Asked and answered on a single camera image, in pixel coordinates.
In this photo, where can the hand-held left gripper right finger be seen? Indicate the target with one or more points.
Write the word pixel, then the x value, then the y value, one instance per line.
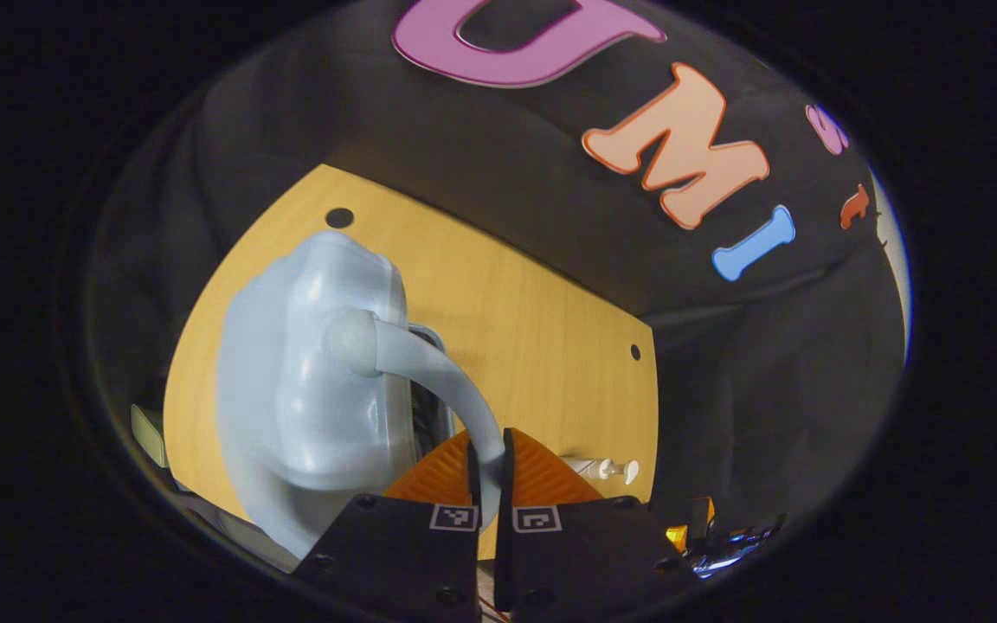
pixel 508 476

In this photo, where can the white pump bottle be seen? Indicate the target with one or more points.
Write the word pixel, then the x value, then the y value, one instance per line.
pixel 607 470

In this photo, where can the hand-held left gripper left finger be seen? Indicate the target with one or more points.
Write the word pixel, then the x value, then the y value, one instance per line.
pixel 473 480

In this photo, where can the light blue suitcase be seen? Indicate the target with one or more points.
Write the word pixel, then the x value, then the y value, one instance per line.
pixel 308 389

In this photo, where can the pale grey object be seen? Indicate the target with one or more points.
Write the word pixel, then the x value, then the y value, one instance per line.
pixel 151 437

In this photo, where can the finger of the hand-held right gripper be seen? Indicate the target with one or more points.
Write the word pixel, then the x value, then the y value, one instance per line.
pixel 699 519

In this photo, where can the black backdrop cloth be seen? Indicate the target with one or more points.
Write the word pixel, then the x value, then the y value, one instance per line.
pixel 507 156

